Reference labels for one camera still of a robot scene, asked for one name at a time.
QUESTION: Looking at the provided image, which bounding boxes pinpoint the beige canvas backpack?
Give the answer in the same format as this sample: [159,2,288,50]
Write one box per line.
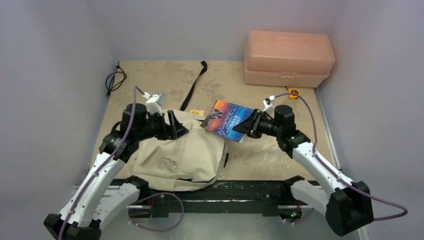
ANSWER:
[132,60,230,192]

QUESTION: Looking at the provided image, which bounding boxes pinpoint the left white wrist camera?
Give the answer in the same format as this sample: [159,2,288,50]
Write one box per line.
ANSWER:
[142,92,166,115]

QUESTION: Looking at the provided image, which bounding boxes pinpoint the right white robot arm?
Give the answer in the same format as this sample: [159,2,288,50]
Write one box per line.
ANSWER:
[233,105,374,236]

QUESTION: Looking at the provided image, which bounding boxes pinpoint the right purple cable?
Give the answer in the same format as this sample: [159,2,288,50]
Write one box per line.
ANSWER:
[270,92,409,222]

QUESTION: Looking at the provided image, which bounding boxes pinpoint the black coiled cable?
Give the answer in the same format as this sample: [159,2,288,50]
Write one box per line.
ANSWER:
[105,61,128,97]

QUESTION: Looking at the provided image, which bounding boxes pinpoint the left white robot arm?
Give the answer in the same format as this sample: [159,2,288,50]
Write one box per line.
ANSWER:
[43,103,189,240]

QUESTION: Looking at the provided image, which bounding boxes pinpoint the pink plastic storage box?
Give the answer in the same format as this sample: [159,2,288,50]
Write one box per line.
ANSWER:
[244,30,335,88]

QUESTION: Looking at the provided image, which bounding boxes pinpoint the orange banana picture card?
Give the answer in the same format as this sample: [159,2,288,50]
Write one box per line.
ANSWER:
[189,109,205,117]

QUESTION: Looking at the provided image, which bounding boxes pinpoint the Jane Eyre paperback book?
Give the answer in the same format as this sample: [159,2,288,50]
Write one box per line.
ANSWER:
[200,99,254,144]

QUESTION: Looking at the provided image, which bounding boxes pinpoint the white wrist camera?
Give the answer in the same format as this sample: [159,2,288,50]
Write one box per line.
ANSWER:
[142,92,166,115]
[262,95,275,115]

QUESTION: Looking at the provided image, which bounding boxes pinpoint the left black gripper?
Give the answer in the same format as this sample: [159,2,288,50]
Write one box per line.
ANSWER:
[136,109,188,141]

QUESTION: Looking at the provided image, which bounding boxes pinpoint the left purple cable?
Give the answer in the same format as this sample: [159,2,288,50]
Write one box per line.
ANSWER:
[57,85,150,240]

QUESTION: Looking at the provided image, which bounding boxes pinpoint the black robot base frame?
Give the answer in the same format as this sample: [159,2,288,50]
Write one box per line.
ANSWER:
[126,176,311,220]

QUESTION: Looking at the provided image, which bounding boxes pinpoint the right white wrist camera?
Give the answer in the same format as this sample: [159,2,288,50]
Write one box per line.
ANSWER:
[262,95,275,115]

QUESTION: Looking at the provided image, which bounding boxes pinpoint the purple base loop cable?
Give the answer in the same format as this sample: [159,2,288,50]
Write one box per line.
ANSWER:
[127,192,185,233]

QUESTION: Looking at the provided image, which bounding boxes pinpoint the yellow tape measure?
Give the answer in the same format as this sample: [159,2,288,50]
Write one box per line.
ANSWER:
[287,88,300,100]

